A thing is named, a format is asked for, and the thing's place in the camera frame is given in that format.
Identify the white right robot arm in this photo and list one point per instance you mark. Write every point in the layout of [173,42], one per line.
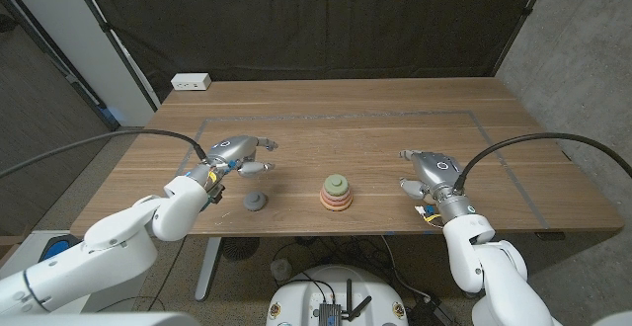
[494,276]

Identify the black backdrop stand pole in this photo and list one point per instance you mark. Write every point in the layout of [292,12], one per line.
[523,20]
[113,44]

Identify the white power strip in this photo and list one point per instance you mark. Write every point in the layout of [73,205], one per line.
[190,81]

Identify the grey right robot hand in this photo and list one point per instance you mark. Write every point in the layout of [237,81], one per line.
[437,168]

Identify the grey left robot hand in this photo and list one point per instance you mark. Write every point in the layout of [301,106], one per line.
[232,149]

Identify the white robot torso edge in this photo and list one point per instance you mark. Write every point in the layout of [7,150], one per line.
[99,320]

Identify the grey round floor object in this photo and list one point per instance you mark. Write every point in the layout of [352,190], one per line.
[281,269]

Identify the radio box with black antennas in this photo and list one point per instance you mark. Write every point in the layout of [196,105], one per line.
[330,312]

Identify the black power adapter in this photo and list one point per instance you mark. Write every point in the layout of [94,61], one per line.
[427,312]

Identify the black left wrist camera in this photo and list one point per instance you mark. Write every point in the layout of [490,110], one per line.
[216,193]

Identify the black round floor fan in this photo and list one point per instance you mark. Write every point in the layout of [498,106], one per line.
[239,248]

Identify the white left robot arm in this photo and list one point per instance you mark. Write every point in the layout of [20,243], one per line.
[99,252]

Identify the black backdrop curtain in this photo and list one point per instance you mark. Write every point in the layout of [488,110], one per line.
[316,20]

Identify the blue foot pedal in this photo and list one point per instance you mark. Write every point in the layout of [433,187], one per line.
[56,247]

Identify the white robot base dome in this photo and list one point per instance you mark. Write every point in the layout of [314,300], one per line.
[301,296]

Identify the white table leg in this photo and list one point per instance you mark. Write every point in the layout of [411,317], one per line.
[207,267]

